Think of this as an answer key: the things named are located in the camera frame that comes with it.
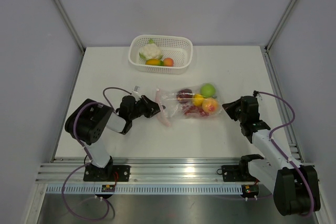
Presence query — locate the right aluminium frame post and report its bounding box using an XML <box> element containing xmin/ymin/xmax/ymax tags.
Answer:
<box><xmin>265</xmin><ymin>0</ymin><xmax>299</xmax><ymax>53</ymax></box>

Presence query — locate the small circuit board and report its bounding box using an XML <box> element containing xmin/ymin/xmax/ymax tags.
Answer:
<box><xmin>242</xmin><ymin>185</ymin><xmax>259</xmax><ymax>198</ymax></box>
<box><xmin>101</xmin><ymin>185</ymin><xmax>116</xmax><ymax>193</ymax></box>

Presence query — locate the white perforated plastic basket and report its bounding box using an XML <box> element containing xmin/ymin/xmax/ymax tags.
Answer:
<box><xmin>128</xmin><ymin>35</ymin><xmax>193</xmax><ymax>74</ymax></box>

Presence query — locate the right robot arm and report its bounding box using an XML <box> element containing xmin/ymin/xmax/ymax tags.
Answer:
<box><xmin>217</xmin><ymin>91</ymin><xmax>321</xmax><ymax>216</ymax></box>

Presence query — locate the green fake apple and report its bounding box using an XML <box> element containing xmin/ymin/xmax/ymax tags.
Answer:
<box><xmin>200</xmin><ymin>83</ymin><xmax>216</xmax><ymax>98</ymax></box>

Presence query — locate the right small circuit board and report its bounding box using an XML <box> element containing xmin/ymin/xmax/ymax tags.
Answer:
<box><xmin>242</xmin><ymin>185</ymin><xmax>259</xmax><ymax>198</ymax></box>

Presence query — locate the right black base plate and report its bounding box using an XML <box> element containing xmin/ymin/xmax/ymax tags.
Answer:
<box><xmin>216</xmin><ymin>165</ymin><xmax>269</xmax><ymax>183</ymax></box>

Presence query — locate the orange red fake peach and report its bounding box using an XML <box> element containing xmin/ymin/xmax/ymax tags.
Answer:
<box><xmin>163</xmin><ymin>58</ymin><xmax>174</xmax><ymax>67</ymax></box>

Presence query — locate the aluminium frame post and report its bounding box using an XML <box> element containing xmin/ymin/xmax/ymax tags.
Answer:
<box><xmin>265</xmin><ymin>0</ymin><xmax>299</xmax><ymax>53</ymax></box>
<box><xmin>52</xmin><ymin>0</ymin><xmax>86</xmax><ymax>56</ymax></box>

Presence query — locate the clear zip top bag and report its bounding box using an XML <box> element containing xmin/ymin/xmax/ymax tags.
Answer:
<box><xmin>155</xmin><ymin>83</ymin><xmax>223</xmax><ymax>126</ymax></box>

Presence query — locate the left small circuit board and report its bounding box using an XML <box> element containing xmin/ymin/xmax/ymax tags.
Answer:
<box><xmin>101</xmin><ymin>185</ymin><xmax>116</xmax><ymax>193</ymax></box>

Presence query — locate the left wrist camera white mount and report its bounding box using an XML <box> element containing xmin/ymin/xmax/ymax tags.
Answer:
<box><xmin>131</xmin><ymin>86</ymin><xmax>141</xmax><ymax>99</ymax></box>

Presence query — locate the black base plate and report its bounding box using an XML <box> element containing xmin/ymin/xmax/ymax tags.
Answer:
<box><xmin>83</xmin><ymin>165</ymin><xmax>131</xmax><ymax>182</ymax></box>
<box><xmin>216</xmin><ymin>165</ymin><xmax>269</xmax><ymax>183</ymax></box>

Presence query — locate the orange yellow fake peach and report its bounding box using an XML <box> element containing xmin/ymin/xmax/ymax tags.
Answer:
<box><xmin>202</xmin><ymin>98</ymin><xmax>219</xmax><ymax>114</ymax></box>

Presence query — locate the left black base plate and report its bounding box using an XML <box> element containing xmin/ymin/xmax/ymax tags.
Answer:
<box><xmin>83</xmin><ymin>165</ymin><xmax>131</xmax><ymax>182</ymax></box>

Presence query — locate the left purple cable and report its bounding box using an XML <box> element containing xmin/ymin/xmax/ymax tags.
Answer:
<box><xmin>61</xmin><ymin>87</ymin><xmax>132</xmax><ymax>220</ymax></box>

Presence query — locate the white fake cauliflower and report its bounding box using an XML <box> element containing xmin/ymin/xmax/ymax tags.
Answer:
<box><xmin>139</xmin><ymin>39</ymin><xmax>163</xmax><ymax>61</ymax></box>

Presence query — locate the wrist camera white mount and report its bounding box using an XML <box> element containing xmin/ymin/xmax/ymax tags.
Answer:
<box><xmin>131</xmin><ymin>86</ymin><xmax>141</xmax><ymax>99</ymax></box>
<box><xmin>253</xmin><ymin>90</ymin><xmax>263</xmax><ymax>101</ymax></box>

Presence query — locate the yellow green fake mango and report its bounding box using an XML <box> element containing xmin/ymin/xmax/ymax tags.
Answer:
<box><xmin>145</xmin><ymin>59</ymin><xmax>164</xmax><ymax>66</ymax></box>

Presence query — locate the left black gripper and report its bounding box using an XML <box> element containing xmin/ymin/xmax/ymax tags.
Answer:
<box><xmin>130</xmin><ymin>95</ymin><xmax>165</xmax><ymax>121</ymax></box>

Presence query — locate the yellow fake fruit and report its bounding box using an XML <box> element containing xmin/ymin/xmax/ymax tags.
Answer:
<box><xmin>192</xmin><ymin>93</ymin><xmax>205</xmax><ymax>106</ymax></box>

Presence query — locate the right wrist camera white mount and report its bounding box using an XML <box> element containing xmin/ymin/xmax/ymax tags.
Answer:
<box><xmin>253</xmin><ymin>90</ymin><xmax>263</xmax><ymax>101</ymax></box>

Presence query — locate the white slotted cable duct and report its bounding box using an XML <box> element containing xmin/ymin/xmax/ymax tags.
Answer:
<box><xmin>46</xmin><ymin>184</ymin><xmax>243</xmax><ymax>195</ymax></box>

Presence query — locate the aluminium mounting rail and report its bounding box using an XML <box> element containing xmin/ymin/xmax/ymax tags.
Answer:
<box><xmin>35</xmin><ymin>157</ymin><xmax>240</xmax><ymax>184</ymax></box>

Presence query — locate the red fake fruit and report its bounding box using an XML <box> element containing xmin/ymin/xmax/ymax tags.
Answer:
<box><xmin>183</xmin><ymin>105</ymin><xmax>209</xmax><ymax>118</ymax></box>

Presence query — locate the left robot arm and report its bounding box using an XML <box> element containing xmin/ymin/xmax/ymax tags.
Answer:
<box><xmin>65</xmin><ymin>95</ymin><xmax>166</xmax><ymax>182</ymax></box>

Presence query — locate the left aluminium frame post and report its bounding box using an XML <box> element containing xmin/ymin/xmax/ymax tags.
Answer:
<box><xmin>52</xmin><ymin>0</ymin><xmax>86</xmax><ymax>56</ymax></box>

